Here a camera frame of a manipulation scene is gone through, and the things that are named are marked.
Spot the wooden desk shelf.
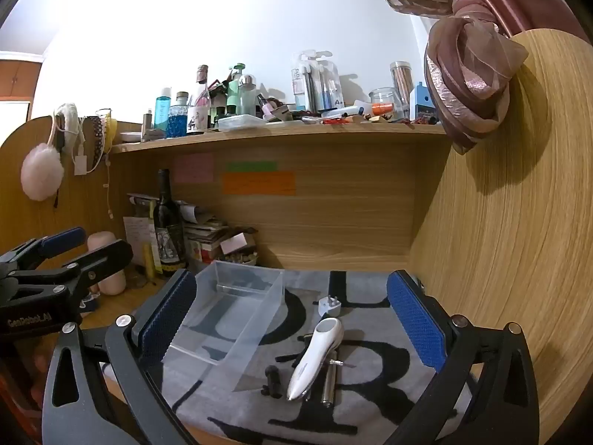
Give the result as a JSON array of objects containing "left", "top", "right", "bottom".
[{"left": 111, "top": 123, "right": 452, "bottom": 154}]

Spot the pink knotted curtain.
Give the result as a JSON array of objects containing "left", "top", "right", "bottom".
[{"left": 347, "top": 0, "right": 593, "bottom": 156}]

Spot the dark wine bottle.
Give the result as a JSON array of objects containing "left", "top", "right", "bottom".
[{"left": 152, "top": 168, "right": 188, "bottom": 276}]

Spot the orange sticky note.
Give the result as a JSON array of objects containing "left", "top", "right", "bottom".
[{"left": 222, "top": 171, "right": 296, "bottom": 195}]

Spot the white fluffy headband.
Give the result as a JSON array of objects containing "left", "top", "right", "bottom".
[{"left": 53, "top": 102, "right": 84, "bottom": 154}]

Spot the white paper sheet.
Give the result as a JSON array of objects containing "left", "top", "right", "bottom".
[{"left": 123, "top": 215, "right": 156, "bottom": 270}]

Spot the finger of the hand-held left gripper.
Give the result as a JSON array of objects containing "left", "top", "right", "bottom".
[
  {"left": 9, "top": 240, "right": 135, "bottom": 298},
  {"left": 0, "top": 227, "right": 87, "bottom": 273}
]

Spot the white plug adapter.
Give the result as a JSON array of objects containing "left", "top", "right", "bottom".
[{"left": 317, "top": 294, "right": 347, "bottom": 318}]

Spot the white earphone cable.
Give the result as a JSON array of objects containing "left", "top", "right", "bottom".
[{"left": 103, "top": 148, "right": 116, "bottom": 220}]

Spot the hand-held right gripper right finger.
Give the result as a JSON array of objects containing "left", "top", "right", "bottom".
[{"left": 384, "top": 269, "right": 550, "bottom": 445}]

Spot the pale green bottle silver cap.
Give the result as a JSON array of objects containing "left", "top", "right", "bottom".
[{"left": 237, "top": 74, "right": 258, "bottom": 116}]

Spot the clear tube of pencils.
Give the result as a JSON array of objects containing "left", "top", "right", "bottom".
[{"left": 390, "top": 61, "right": 414, "bottom": 121}]

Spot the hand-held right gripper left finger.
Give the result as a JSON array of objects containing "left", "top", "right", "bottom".
[{"left": 42, "top": 269, "right": 200, "bottom": 445}]

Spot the white toothbrush package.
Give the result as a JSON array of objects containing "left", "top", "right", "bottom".
[{"left": 291, "top": 50, "right": 344, "bottom": 113}]

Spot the clear bottle with picture label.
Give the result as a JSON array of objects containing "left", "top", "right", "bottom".
[{"left": 186, "top": 65, "right": 211, "bottom": 136}]

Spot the rolled white paper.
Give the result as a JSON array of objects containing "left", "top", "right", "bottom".
[{"left": 127, "top": 192, "right": 202, "bottom": 223}]

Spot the jar of blue beads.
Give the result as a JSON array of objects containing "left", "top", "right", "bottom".
[{"left": 168, "top": 92, "right": 191, "bottom": 139}]

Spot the black lace band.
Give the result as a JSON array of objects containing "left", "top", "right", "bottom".
[{"left": 88, "top": 113, "right": 105, "bottom": 172}]

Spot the cream cylinder container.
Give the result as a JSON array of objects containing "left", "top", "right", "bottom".
[{"left": 87, "top": 232, "right": 127, "bottom": 295}]

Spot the grey printed mat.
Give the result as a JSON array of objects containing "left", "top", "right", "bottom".
[{"left": 102, "top": 269, "right": 473, "bottom": 445}]

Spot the green sticky note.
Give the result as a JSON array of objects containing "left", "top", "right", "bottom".
[{"left": 226, "top": 161, "right": 279, "bottom": 172}]

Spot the white handheld massager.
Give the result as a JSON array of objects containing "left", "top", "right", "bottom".
[{"left": 286, "top": 317, "right": 344, "bottom": 402}]

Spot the small black microphone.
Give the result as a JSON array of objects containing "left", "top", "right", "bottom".
[{"left": 262, "top": 365, "right": 283, "bottom": 399}]

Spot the glass jar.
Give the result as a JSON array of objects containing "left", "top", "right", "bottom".
[{"left": 369, "top": 87, "right": 394, "bottom": 121}]

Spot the pink sticky note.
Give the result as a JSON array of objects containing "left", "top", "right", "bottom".
[{"left": 175, "top": 152, "right": 215, "bottom": 184}]

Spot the pink fluffy pompom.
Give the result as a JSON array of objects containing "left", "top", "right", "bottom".
[{"left": 21, "top": 145, "right": 64, "bottom": 201}]

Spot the clear lidded container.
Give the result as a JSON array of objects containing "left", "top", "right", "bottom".
[{"left": 218, "top": 114, "right": 267, "bottom": 131}]

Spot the green pump bottle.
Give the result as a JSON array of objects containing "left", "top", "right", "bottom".
[{"left": 226, "top": 62, "right": 246, "bottom": 116}]

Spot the small pink white box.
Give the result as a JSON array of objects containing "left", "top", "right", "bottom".
[{"left": 220, "top": 233, "right": 255, "bottom": 255}]

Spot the clear plastic box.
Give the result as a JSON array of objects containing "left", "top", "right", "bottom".
[{"left": 168, "top": 260, "right": 285, "bottom": 394}]

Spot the blue liquid bottle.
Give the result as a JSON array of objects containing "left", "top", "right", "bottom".
[{"left": 155, "top": 87, "right": 173, "bottom": 139}]

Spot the silver metal cylinder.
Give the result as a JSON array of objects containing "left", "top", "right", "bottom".
[{"left": 321, "top": 351, "right": 346, "bottom": 406}]

